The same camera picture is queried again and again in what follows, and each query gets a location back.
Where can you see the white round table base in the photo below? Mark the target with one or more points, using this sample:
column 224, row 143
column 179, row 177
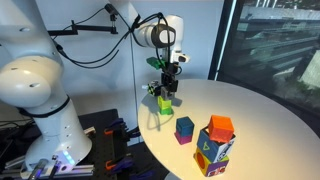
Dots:
column 171, row 176

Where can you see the black clamp orange tip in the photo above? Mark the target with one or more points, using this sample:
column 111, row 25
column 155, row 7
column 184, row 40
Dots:
column 116, row 128
column 121, row 166

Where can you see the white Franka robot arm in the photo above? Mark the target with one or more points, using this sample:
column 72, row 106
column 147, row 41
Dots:
column 33, row 83

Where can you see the grey block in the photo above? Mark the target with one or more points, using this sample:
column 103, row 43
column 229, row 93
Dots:
column 168, row 93

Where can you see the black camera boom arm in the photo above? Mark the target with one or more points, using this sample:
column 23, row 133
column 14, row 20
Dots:
column 86, row 29

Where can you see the black perforated robot table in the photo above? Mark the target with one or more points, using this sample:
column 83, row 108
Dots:
column 100, row 146

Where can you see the orange purple picture cube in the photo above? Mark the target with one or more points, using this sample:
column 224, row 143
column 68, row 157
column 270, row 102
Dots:
column 208, row 166

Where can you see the orange block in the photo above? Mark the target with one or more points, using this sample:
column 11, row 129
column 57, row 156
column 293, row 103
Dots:
column 221, row 128

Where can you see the yellow block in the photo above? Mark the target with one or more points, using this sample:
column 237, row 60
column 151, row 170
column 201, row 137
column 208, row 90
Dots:
column 164, row 102

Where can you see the green block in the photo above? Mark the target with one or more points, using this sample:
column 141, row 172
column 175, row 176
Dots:
column 165, row 111

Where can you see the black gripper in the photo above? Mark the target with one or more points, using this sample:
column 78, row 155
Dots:
column 170, row 75

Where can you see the blue block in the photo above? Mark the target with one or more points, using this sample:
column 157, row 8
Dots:
column 185, row 126

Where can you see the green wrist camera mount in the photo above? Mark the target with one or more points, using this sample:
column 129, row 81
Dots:
column 155, row 62

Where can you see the blue triangle picture cube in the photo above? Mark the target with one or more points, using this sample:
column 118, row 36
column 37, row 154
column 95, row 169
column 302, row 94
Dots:
column 208, row 146

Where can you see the aluminium extrusion rail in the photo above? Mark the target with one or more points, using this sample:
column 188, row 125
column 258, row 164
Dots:
column 80, row 170

